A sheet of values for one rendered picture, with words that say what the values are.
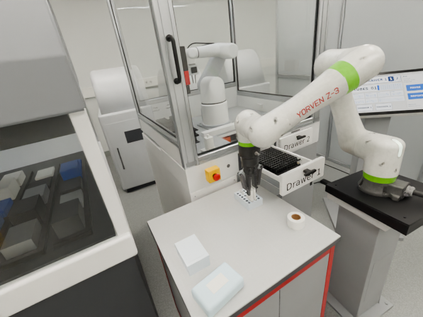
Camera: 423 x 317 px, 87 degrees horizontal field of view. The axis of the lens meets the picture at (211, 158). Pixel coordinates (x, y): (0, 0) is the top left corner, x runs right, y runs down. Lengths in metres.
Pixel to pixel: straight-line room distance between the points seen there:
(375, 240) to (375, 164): 0.35
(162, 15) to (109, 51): 3.22
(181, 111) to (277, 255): 0.71
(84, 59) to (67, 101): 3.51
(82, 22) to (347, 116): 3.81
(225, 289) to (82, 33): 3.97
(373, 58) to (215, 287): 0.89
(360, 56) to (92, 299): 1.33
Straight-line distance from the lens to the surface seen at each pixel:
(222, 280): 0.81
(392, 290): 1.96
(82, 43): 4.22
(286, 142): 1.49
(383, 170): 1.18
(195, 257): 0.87
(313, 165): 1.18
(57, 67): 0.71
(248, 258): 0.91
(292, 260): 0.92
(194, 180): 1.18
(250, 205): 1.09
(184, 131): 1.07
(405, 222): 1.11
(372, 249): 1.33
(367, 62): 0.94
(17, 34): 0.73
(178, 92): 1.03
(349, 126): 1.21
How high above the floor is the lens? 1.46
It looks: 25 degrees down
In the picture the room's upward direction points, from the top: 8 degrees counter-clockwise
